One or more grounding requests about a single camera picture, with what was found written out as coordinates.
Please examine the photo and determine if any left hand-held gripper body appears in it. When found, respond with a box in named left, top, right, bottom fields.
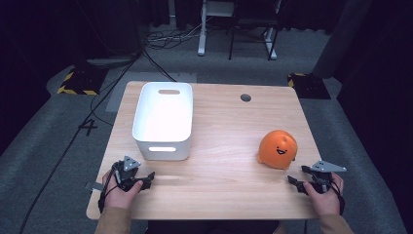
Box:
left=111, top=155, right=146, bottom=193

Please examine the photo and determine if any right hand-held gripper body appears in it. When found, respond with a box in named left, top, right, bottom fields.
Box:
left=305, top=160, right=348, bottom=195

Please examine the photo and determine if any orange smiley face toy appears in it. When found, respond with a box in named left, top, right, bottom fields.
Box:
left=257, top=130, right=299, bottom=171

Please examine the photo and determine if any white plastic storage bin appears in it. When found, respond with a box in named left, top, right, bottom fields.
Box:
left=131, top=81, right=194, bottom=162

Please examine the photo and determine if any person's left hand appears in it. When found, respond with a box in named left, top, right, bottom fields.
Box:
left=102, top=170, right=144, bottom=210

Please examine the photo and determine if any person's right hand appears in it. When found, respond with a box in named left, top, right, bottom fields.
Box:
left=303, top=173, right=345, bottom=217

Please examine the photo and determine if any person's dark lap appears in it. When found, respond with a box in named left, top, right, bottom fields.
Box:
left=146, top=219, right=281, bottom=234

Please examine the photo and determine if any black yellow striped stand base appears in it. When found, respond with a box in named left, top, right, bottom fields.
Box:
left=287, top=72, right=332, bottom=100
left=56, top=65, right=109, bottom=97

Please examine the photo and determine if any white desk leg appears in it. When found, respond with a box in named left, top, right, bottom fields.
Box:
left=197, top=0, right=209, bottom=57
left=263, top=26, right=279, bottom=61

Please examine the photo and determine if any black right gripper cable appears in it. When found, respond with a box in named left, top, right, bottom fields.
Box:
left=330, top=177, right=346, bottom=216

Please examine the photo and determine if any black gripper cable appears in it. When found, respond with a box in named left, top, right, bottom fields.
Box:
left=330, top=177, right=346, bottom=216
left=97, top=167, right=121, bottom=215

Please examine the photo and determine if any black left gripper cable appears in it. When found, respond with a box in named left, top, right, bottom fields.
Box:
left=97, top=167, right=121, bottom=215

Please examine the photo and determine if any long black floor cable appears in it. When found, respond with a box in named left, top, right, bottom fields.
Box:
left=19, top=48, right=144, bottom=234

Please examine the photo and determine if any tangle of floor cables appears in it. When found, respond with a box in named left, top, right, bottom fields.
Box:
left=144, top=22, right=204, bottom=51

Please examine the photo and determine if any black metal chair frame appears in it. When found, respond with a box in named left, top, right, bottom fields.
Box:
left=228, top=0, right=281, bottom=61

